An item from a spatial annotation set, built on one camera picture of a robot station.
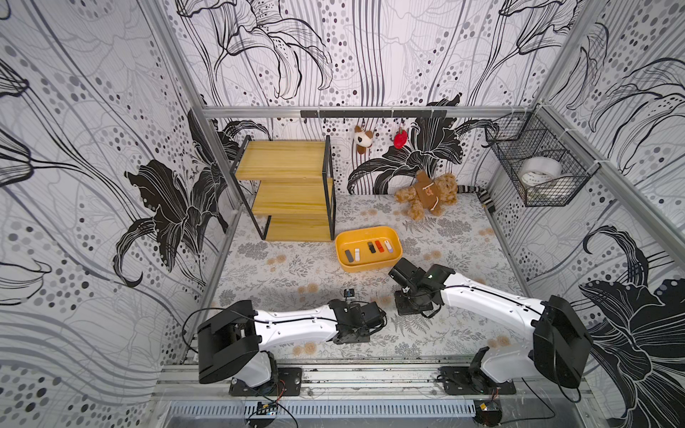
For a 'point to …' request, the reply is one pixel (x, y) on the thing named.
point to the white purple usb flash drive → (388, 246)
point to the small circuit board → (261, 408)
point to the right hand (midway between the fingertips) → (402, 305)
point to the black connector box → (488, 412)
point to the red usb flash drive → (379, 246)
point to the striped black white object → (482, 193)
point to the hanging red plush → (400, 138)
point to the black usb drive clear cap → (371, 247)
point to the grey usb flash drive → (350, 256)
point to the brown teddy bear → (427, 195)
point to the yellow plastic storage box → (365, 248)
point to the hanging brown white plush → (362, 139)
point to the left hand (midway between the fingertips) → (358, 339)
